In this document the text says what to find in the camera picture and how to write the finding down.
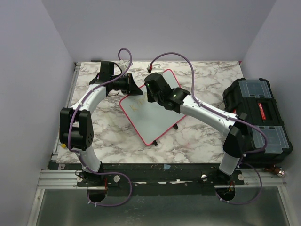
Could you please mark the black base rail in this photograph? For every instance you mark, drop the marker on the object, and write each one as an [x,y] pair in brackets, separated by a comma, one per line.
[123,179]

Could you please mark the aluminium frame profile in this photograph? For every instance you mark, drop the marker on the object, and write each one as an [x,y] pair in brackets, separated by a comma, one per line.
[54,177]

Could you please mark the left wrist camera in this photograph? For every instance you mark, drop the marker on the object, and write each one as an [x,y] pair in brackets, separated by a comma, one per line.
[124,64]

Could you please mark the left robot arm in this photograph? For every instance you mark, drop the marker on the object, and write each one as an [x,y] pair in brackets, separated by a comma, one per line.
[76,128]

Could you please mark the black plastic toolbox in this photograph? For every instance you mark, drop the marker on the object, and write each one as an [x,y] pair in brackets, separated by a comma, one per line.
[255,99]

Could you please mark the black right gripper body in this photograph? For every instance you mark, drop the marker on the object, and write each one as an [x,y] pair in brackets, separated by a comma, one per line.
[152,98]

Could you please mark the pink framed whiteboard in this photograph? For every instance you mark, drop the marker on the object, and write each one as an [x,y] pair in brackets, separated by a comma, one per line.
[150,120]

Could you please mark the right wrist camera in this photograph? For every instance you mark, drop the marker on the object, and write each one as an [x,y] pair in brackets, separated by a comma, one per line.
[154,67]

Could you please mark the copper red connector plug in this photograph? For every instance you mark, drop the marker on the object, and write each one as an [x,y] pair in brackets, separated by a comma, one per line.
[275,170]

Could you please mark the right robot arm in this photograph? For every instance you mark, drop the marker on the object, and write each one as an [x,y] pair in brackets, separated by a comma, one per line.
[238,134]

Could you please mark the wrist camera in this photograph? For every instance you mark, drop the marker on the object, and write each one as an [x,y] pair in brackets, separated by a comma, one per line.
[154,67]
[124,64]

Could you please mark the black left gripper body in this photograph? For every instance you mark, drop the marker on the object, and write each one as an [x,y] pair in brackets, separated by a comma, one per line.
[129,82]

